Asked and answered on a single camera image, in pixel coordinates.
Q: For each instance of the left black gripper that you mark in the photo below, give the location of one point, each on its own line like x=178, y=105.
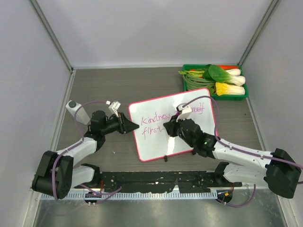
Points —
x=125, y=125

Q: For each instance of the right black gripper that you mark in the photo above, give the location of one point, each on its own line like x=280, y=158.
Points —
x=171, y=126

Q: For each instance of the pink framed whiteboard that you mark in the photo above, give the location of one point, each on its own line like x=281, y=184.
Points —
x=151, y=138

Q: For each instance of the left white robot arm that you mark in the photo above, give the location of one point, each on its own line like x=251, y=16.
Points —
x=57, y=174

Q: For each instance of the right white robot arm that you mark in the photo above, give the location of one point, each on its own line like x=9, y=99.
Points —
x=276, y=170

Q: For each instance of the green long beans bundle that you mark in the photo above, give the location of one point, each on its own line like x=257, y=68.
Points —
x=192, y=83

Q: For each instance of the yellow bok choy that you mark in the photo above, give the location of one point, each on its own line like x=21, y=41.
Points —
x=227, y=89

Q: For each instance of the green bok choy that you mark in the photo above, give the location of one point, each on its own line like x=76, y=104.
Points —
x=217, y=74

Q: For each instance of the green plastic tray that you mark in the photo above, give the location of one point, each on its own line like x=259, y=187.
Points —
x=198, y=70

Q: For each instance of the orange carrot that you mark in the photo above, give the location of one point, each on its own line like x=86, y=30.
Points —
x=228, y=67

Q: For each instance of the white bok choy back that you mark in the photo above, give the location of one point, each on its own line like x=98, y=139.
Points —
x=234, y=72

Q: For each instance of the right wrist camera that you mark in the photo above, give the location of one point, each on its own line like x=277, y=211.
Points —
x=183, y=112

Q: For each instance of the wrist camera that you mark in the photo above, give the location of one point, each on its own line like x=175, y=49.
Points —
x=113, y=107
x=183, y=112

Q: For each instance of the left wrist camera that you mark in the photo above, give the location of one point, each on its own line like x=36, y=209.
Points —
x=113, y=107

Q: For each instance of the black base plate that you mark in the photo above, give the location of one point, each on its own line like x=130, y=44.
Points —
x=161, y=182

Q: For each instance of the white slotted cable duct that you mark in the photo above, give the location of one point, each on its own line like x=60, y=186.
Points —
x=174, y=195

